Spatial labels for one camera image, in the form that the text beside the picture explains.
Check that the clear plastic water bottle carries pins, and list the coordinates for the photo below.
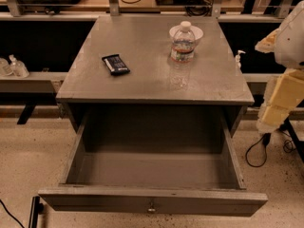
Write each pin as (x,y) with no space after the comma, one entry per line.
(179,55)

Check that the grey wooden cabinet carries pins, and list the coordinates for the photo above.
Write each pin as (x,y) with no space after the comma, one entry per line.
(144,45)

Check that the black metal stand leg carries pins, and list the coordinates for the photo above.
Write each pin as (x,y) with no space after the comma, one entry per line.
(36,208)

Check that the small white pump bottle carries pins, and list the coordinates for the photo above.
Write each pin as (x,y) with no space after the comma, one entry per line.
(238,57)

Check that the small metal drawer knob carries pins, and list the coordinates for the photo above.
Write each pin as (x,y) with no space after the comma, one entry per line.
(151,209)

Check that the white ceramic bowl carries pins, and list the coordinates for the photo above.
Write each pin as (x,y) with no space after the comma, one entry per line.
(196,34)

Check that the clear bottle at left edge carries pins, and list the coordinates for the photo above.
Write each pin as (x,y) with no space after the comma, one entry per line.
(5,69)

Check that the clear sanitizer pump bottle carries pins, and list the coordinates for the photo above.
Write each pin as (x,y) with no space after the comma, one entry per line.
(18,67)

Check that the open grey top drawer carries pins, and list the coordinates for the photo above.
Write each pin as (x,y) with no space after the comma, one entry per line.
(180,157)

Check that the dark snack bar packet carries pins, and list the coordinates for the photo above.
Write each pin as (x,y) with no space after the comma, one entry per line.
(115,65)

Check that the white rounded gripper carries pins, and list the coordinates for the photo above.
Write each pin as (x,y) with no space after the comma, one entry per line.
(291,45)

